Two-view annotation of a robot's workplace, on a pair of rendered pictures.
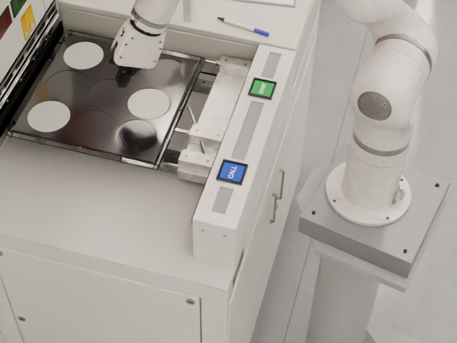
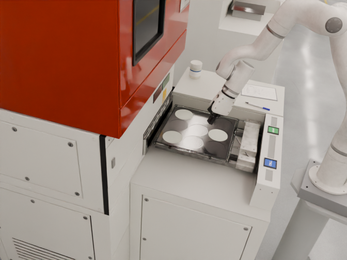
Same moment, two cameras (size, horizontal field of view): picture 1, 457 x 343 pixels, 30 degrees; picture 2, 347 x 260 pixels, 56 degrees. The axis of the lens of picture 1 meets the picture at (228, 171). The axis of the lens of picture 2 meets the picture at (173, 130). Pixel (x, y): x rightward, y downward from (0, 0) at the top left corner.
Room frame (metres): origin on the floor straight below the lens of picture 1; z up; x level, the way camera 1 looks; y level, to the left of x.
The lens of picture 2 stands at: (0.07, 0.46, 1.90)
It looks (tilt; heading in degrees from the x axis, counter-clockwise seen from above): 37 degrees down; 358
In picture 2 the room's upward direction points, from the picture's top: 6 degrees clockwise
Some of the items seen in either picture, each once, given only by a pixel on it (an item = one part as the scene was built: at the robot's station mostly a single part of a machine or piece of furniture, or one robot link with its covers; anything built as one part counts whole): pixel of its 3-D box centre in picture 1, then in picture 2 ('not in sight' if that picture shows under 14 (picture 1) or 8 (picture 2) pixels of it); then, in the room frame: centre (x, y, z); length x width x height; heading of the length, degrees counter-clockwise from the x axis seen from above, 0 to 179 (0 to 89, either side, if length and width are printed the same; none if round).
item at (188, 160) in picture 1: (197, 162); (246, 160); (1.23, 0.07, 0.89); 0.08 x 0.03 x 0.03; 75
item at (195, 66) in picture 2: not in sight; (195, 69); (1.90, 0.31, 1.01); 0.07 x 0.07 x 0.10
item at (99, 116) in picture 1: (109, 94); (198, 130); (1.43, 0.29, 0.90); 0.34 x 0.34 x 0.01; 75
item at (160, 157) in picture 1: (180, 110); (233, 139); (1.39, 0.12, 0.90); 0.38 x 0.01 x 0.01; 165
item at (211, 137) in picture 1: (207, 136); (248, 150); (1.31, 0.05, 0.89); 0.08 x 0.03 x 0.03; 75
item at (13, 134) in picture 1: (81, 150); (190, 151); (1.26, 0.34, 0.90); 0.37 x 0.01 x 0.01; 75
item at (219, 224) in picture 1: (247, 148); (268, 157); (1.28, -0.04, 0.89); 0.55 x 0.09 x 0.14; 165
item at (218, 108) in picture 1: (216, 121); (248, 145); (1.38, 0.03, 0.87); 0.36 x 0.08 x 0.03; 165
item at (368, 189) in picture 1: (374, 165); (336, 164); (1.18, -0.31, 0.96); 0.19 x 0.19 x 0.18
